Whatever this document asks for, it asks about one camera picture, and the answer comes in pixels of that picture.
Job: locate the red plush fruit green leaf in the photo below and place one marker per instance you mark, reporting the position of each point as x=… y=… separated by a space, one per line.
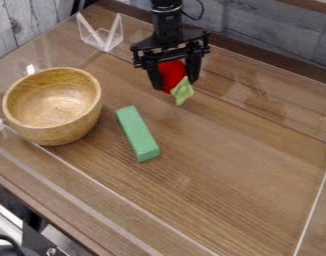
x=177 y=84

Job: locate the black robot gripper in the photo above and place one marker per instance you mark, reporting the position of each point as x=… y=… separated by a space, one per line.
x=172 y=42

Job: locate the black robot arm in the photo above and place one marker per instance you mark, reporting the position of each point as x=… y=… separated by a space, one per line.
x=166 y=5

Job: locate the wooden bowl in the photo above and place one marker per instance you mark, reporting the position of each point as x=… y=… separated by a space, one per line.
x=53 y=106

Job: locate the green rectangular block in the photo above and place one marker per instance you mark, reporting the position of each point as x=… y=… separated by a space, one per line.
x=144 y=144

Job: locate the black metal table frame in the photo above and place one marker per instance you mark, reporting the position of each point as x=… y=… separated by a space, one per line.
x=21 y=230

